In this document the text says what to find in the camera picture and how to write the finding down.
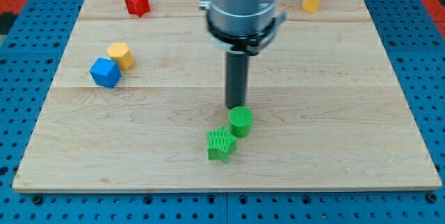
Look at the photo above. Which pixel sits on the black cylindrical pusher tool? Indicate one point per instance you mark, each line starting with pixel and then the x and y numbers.
pixel 236 79

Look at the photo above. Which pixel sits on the green cylinder block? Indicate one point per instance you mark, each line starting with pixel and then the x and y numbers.
pixel 240 121

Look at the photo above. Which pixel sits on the green star block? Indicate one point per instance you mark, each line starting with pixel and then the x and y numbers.
pixel 220 144

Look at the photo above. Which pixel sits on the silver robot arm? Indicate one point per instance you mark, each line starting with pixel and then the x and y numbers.
pixel 242 28

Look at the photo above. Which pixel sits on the red star block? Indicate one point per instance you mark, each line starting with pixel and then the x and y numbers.
pixel 138 7

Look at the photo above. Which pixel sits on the wooden board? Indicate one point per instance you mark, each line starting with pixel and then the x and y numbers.
pixel 328 111

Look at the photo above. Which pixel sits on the yellow hexagon block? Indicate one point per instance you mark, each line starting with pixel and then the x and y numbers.
pixel 121 54

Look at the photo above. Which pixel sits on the blue cube block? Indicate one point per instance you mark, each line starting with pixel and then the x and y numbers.
pixel 105 72

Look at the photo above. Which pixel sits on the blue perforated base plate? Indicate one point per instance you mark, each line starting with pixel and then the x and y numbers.
pixel 30 55

